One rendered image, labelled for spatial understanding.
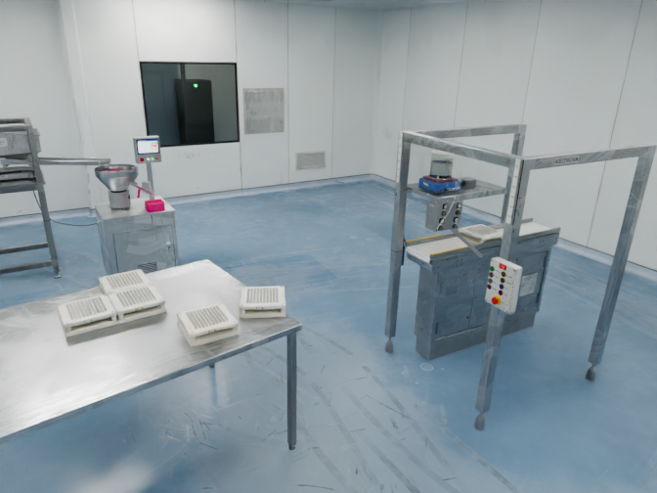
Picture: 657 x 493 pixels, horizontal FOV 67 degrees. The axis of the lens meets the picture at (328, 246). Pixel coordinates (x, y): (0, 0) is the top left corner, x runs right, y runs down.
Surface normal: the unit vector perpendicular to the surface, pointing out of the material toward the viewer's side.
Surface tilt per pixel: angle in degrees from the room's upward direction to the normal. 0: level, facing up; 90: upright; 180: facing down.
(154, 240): 89
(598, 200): 90
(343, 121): 90
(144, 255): 90
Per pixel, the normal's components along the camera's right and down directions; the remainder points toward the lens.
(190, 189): 0.52, 0.32
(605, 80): -0.85, 0.17
